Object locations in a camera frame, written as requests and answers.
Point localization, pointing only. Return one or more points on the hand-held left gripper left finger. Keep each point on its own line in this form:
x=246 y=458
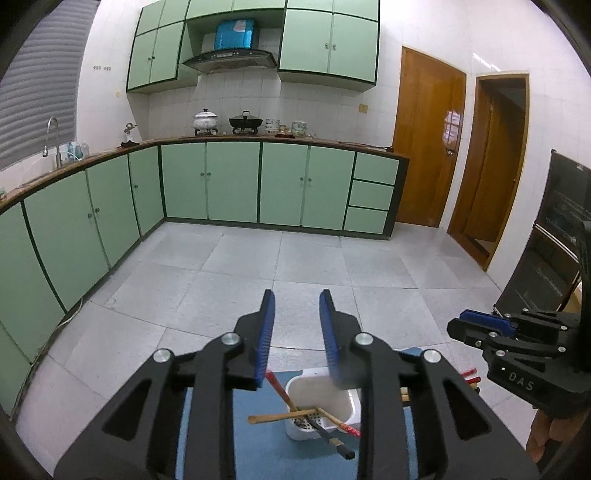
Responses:
x=266 y=341

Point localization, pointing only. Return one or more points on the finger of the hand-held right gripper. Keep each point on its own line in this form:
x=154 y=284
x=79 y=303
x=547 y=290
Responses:
x=485 y=318
x=475 y=333

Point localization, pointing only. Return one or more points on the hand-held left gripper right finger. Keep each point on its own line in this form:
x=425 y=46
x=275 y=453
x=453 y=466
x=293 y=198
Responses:
x=328 y=337

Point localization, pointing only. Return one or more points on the white utensil holder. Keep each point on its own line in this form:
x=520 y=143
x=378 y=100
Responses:
x=318 y=392

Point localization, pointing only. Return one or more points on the bamboo chopstick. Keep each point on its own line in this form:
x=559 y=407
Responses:
x=405 y=395
x=277 y=417

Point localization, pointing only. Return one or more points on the black chopstick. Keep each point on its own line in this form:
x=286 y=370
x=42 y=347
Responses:
x=323 y=433

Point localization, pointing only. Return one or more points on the person's right hand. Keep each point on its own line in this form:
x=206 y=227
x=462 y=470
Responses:
x=540 y=438

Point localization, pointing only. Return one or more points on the dark brown chopstick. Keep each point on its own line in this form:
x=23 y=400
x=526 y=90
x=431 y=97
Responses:
x=473 y=381

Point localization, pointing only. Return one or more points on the large cardboard box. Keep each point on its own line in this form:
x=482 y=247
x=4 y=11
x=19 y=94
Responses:
x=572 y=300

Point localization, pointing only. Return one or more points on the black glass cabinet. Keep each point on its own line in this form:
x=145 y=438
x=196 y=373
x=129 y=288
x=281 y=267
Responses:
x=545 y=240

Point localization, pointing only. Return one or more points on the blue table mat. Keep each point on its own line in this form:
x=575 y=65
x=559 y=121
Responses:
x=268 y=457

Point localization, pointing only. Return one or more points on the open wooden door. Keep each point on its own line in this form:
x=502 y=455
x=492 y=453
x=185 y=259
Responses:
x=471 y=184

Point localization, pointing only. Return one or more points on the green base kitchen cabinets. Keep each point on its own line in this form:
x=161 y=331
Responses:
x=231 y=180

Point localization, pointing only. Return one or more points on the closed wooden door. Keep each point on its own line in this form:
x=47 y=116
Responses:
x=425 y=138

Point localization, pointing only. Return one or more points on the glass jars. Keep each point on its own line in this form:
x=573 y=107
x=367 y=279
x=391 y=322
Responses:
x=299 y=129

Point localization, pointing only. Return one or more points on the stack of bowls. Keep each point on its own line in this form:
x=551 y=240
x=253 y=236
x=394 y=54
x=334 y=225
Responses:
x=272 y=126

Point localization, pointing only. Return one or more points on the black wok with lid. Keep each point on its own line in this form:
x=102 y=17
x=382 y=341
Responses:
x=245 y=122

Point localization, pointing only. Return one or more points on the white cooking pot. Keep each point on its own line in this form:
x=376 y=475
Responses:
x=205 y=122

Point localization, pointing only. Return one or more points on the metal kettle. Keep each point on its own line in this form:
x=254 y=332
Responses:
x=129 y=131

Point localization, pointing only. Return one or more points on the plastic bottles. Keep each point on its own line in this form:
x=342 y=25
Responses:
x=77 y=151

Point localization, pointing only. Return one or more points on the range hood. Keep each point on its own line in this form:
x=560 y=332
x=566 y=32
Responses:
x=231 y=57

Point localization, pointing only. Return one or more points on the metal kitchen faucet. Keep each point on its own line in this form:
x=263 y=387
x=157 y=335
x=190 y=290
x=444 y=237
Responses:
x=54 y=138

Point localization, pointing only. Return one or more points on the grey window blinds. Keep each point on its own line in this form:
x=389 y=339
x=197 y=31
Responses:
x=41 y=83

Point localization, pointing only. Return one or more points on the green wall kitchen cabinets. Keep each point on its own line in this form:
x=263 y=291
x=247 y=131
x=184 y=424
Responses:
x=351 y=46

